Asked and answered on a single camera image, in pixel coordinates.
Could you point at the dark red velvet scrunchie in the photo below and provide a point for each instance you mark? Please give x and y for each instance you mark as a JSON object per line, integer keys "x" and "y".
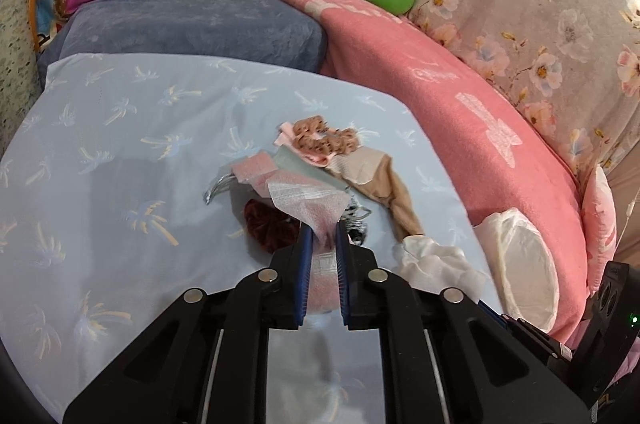
{"x": 272, "y": 229}

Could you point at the grey drawstring pouch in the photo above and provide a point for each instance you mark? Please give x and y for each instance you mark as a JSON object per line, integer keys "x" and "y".
{"x": 257, "y": 169}

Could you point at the pink folded cloth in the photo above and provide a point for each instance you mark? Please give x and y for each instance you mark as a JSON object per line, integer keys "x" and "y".
{"x": 286, "y": 138}

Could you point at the beige stocking sock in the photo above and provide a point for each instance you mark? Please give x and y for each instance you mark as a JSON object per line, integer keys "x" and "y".
{"x": 371, "y": 173}

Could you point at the light blue palm pillow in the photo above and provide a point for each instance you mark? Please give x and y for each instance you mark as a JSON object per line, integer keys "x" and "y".
{"x": 103, "y": 217}

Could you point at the grey floral quilt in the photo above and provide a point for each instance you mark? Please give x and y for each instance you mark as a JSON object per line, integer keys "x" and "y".
{"x": 571, "y": 67}

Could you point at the tan ruffled scrunchie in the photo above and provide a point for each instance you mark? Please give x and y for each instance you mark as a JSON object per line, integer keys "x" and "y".
{"x": 317, "y": 136}

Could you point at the beige curtain sheet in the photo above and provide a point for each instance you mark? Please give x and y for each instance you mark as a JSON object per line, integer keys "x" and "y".
{"x": 624, "y": 181}

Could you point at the dark blue velvet pillow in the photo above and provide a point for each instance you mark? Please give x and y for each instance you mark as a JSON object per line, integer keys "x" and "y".
{"x": 267, "y": 31}

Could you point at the pink towel blanket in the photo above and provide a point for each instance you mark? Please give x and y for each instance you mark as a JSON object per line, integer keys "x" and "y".
{"x": 494, "y": 158}

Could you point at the white satin scrunchie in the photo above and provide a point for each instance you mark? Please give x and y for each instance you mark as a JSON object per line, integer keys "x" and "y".
{"x": 428, "y": 266}

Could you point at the black white patterned scrunchie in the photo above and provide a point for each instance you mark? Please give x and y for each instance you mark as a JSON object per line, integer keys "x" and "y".
{"x": 354, "y": 219}

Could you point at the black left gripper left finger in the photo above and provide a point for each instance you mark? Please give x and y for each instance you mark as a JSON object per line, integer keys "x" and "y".
{"x": 204, "y": 358}

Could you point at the pink cartoon small pillow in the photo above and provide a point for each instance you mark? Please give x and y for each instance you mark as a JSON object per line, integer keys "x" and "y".
{"x": 599, "y": 219}

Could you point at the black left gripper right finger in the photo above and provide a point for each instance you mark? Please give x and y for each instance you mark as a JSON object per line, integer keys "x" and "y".
{"x": 448, "y": 359}

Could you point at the pink white wet wipe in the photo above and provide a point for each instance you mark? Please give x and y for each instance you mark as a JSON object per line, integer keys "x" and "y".
{"x": 320, "y": 207}

